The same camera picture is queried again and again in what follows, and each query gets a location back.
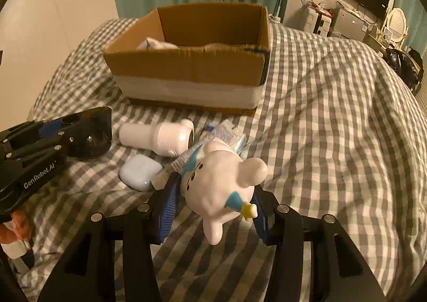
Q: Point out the white lint remover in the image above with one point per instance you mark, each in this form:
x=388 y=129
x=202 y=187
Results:
x=166 y=139

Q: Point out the white suitcase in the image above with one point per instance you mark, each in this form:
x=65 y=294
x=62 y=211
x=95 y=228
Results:
x=317 y=21

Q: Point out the white earbuds case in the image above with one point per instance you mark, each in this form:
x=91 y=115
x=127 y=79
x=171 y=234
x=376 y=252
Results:
x=138 y=171

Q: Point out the white toothpaste tube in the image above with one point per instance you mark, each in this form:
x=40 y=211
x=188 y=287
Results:
x=160 y=179

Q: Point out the white crumpled cloth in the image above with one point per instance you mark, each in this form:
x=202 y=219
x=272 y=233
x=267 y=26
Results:
x=150 y=43

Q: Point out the grey checkered bedspread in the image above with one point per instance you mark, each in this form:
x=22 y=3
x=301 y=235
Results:
x=340 y=133

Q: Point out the white oval mirror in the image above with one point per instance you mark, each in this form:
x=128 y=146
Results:
x=395 y=29

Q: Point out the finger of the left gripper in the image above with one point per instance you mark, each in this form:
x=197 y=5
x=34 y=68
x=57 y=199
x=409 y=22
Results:
x=88 y=135
x=31 y=132

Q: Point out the person's left hand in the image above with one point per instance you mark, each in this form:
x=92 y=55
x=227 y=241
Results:
x=21 y=231

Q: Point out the silver mini fridge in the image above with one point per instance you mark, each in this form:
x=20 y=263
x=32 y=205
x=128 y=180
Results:
x=347 y=25

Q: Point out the blue tissue pack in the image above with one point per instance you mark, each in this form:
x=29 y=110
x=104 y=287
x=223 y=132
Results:
x=227 y=132

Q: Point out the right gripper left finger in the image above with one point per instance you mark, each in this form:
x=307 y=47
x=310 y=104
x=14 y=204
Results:
x=85 y=271

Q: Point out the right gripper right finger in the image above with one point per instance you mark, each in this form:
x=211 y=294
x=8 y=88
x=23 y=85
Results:
x=338 y=271

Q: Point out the brown cardboard box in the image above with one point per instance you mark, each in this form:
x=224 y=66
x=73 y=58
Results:
x=228 y=80

